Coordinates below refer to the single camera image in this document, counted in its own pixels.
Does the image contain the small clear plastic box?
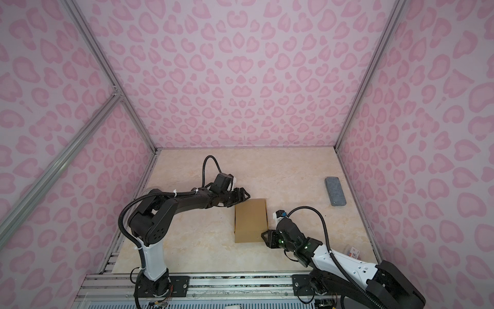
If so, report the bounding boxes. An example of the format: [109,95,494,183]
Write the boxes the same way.
[343,245,361,260]

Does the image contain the right black corrugated cable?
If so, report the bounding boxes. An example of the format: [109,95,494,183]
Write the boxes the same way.
[281,205,389,309]

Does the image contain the corner aluminium post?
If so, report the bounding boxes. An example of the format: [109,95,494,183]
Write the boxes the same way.
[60,0,158,154]
[334,0,409,154]

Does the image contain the black corrugated cable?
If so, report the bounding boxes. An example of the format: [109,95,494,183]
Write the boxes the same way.
[281,205,389,309]
[118,155,223,271]

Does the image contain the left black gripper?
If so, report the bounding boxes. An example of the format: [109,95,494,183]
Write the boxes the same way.
[220,190,251,210]

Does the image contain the left black corrugated cable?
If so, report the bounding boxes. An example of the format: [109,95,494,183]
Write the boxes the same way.
[118,155,223,271]

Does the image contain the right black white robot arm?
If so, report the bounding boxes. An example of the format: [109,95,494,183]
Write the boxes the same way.
[261,216,426,308]

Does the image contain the left corner aluminium post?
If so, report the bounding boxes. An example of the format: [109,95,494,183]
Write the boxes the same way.
[60,0,158,154]

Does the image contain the brown cardboard box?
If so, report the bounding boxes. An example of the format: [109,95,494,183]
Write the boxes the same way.
[234,199,268,243]

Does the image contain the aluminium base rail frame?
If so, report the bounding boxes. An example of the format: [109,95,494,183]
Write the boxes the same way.
[71,269,412,309]

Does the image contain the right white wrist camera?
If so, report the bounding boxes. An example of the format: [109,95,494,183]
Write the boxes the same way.
[273,210,287,223]

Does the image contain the right corner aluminium post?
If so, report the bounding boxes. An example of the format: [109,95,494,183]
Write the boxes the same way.
[334,0,409,154]

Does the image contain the grey felt case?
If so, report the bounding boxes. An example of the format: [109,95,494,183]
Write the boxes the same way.
[324,176,347,207]

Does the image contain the left diagonal aluminium strut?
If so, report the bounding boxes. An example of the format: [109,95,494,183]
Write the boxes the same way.
[1,91,122,248]

